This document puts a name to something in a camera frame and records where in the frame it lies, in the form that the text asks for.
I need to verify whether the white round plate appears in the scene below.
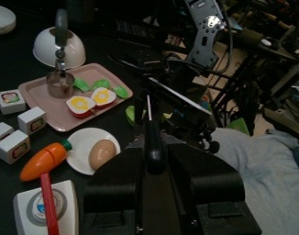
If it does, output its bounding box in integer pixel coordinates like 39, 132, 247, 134
66, 127, 123, 176

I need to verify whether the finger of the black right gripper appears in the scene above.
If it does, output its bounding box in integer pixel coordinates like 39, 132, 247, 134
132, 87, 147, 127
151, 91, 175, 139

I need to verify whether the red plastic toy handle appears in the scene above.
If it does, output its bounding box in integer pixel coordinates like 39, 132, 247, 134
39, 172, 62, 235

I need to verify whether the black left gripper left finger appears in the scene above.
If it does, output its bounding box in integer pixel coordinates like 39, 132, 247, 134
83, 134, 147, 235

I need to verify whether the black bar white lettering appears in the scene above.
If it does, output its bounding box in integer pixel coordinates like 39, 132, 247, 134
112, 18, 191, 50

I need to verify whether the grey fabric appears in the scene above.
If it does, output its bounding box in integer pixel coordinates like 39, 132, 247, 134
211, 127, 299, 235

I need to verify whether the toy apple half with stem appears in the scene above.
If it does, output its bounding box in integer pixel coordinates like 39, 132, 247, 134
66, 95, 98, 120

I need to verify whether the pink plastic tray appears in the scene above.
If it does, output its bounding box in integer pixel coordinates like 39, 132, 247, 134
18, 62, 135, 133

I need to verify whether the white toy kettle grey handle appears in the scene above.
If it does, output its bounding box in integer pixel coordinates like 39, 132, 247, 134
32, 8, 87, 70

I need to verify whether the small metal measuring cup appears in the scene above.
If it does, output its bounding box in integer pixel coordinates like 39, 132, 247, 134
46, 57, 76, 99

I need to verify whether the brown toy egg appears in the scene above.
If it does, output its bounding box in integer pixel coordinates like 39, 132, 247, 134
87, 139, 118, 171

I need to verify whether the green toy leaf piece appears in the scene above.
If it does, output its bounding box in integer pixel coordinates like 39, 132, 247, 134
92, 79, 112, 91
72, 77, 92, 94
112, 84, 130, 100

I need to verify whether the green object on floor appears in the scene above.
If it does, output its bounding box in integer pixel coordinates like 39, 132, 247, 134
227, 117, 251, 136

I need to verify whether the orange toy carrot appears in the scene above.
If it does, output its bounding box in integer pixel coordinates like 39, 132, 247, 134
19, 140, 74, 183

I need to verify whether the pale green toy star fruit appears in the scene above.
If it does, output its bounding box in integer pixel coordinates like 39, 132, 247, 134
160, 111, 176, 122

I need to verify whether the dark metal rack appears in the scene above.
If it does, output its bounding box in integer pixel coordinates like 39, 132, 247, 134
221, 0, 299, 139

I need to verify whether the black cable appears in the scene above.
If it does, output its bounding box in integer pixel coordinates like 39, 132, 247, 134
218, 0, 235, 75

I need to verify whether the green toy fruit piece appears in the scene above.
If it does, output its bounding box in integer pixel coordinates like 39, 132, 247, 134
124, 105, 138, 124

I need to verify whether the white rounded bowl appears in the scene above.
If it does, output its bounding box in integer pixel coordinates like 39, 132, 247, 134
0, 3, 18, 36

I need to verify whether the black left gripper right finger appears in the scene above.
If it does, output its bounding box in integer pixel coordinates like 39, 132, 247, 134
167, 141, 263, 235

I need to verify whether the white toy sushi cube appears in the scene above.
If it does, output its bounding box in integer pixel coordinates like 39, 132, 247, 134
0, 88, 28, 116
18, 106, 48, 136
0, 121, 16, 146
0, 129, 32, 165

